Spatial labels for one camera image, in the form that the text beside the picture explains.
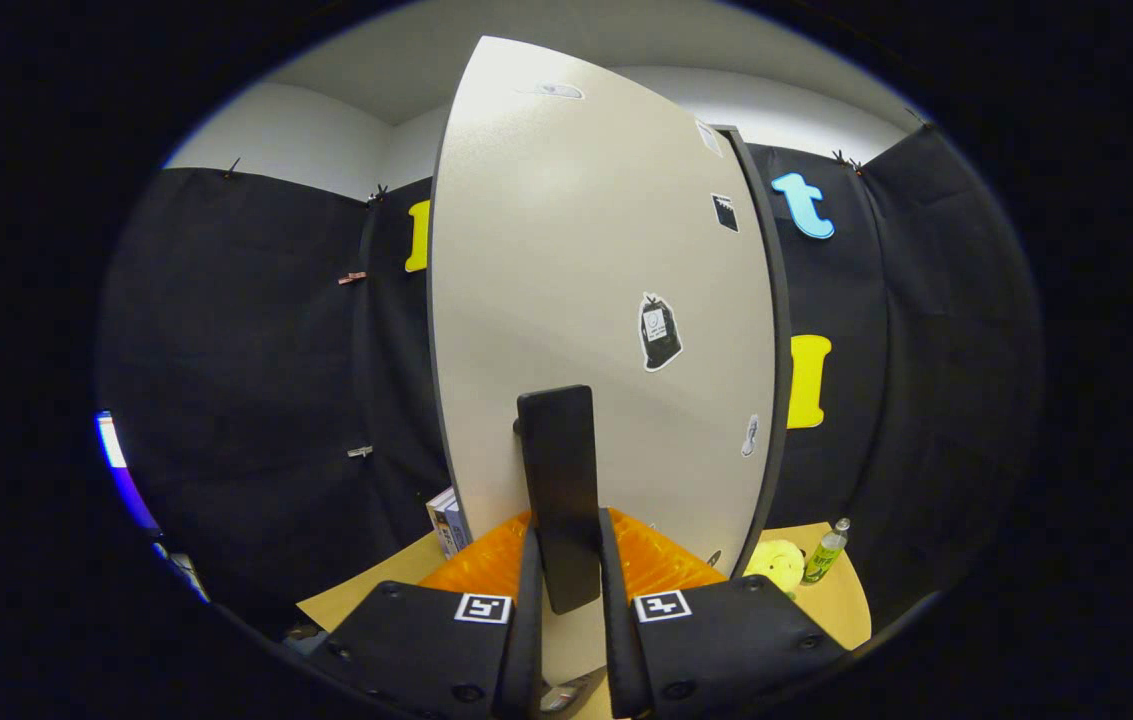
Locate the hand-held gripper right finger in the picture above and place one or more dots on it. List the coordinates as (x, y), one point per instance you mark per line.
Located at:
(616, 620)

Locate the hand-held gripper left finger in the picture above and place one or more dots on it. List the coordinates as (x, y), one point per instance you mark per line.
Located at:
(529, 620)

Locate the dark grey shoe cabinet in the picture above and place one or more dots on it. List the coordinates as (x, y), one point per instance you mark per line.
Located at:
(776, 300)

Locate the beige shoe cabinet door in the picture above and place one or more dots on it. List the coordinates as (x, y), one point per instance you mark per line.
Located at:
(546, 250)

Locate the stack of books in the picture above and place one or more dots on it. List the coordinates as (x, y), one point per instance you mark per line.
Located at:
(448, 520)

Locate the yellow plush toy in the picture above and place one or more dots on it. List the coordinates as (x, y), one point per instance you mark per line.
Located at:
(776, 565)

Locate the green label bottle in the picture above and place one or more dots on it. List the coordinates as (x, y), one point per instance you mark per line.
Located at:
(824, 555)

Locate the black backdrop cloth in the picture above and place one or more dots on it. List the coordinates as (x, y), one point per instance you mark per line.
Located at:
(256, 350)

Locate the pink clip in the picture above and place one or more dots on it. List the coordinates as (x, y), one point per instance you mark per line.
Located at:
(353, 277)

